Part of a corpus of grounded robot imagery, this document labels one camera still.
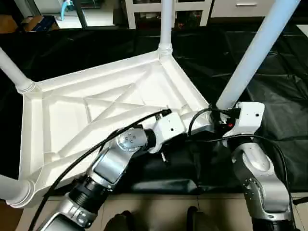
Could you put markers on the white drawer unit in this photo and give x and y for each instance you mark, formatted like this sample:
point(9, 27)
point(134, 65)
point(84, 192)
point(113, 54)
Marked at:
point(238, 8)

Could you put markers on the white glass door cabinet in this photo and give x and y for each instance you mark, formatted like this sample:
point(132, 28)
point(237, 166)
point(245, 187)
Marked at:
point(154, 12)

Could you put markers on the grey metal pole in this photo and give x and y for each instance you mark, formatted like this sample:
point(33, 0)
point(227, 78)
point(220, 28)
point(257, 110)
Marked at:
point(81, 13)

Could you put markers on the dark left robot foot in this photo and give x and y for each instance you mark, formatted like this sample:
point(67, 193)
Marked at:
point(120, 221)

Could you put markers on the black mat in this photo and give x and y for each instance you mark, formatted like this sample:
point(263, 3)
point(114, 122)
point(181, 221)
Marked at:
point(264, 72)

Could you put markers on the brown cardboard sheet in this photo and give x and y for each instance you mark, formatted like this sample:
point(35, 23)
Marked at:
point(10, 216)

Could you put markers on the light brown wooden shelf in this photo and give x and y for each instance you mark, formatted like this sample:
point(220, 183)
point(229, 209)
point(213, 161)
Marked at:
point(8, 22)

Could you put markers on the blue printed package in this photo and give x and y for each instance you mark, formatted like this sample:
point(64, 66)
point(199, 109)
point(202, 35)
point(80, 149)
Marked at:
point(39, 22)

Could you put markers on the white flat board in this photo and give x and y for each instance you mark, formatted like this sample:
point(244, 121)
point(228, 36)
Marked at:
point(303, 30)

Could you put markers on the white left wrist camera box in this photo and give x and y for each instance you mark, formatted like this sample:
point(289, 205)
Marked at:
point(168, 127)

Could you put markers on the white plastic table top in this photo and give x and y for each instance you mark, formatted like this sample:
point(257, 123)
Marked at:
point(84, 96)

